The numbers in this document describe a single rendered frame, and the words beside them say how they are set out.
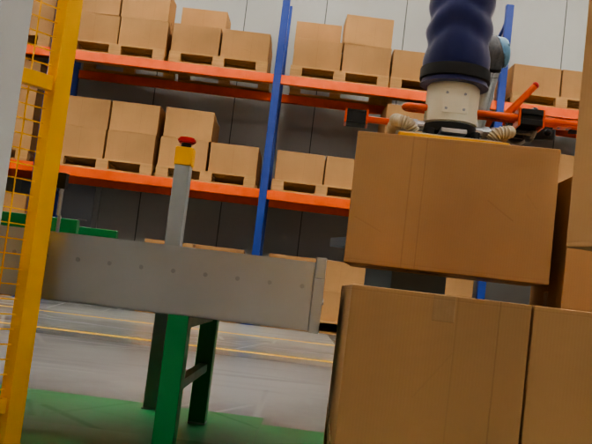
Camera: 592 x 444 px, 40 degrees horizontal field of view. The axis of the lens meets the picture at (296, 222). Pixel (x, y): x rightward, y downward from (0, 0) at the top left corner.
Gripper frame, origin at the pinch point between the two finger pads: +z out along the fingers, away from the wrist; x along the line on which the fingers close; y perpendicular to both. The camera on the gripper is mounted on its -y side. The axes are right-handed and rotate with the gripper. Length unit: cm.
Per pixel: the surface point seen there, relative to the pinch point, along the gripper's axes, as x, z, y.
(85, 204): 22, -820, 392
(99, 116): 120, -698, 353
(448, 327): -68, 80, 34
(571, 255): -43.5, 19.7, -8.7
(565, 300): -57, 19, -8
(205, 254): -56, 35, 96
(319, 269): -57, 35, 64
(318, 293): -63, 35, 63
